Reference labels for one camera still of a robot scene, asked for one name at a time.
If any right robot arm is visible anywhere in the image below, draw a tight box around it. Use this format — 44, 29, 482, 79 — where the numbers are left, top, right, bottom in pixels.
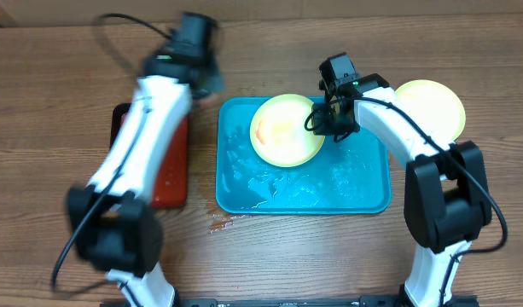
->
305, 72, 494, 306

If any light blue plate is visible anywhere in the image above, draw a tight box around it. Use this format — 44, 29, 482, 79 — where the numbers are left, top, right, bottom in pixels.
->
391, 88, 405, 107

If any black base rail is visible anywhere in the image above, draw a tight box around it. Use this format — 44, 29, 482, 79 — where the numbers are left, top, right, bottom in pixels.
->
99, 293, 479, 307

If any green plate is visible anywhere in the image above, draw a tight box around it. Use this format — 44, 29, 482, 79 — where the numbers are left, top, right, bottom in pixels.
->
250, 94, 325, 168
398, 79, 466, 142

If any red sponge with dark scourer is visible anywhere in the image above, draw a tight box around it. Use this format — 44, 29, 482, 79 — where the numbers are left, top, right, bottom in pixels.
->
192, 94, 219, 109

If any black tray with red liquid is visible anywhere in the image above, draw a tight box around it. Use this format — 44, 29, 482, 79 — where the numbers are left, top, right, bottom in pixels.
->
116, 116, 189, 209

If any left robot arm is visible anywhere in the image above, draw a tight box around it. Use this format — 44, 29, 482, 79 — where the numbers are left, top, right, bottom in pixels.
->
51, 55, 223, 306

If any blue plastic tray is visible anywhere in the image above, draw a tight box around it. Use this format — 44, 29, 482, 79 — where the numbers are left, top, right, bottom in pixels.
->
215, 96, 392, 215

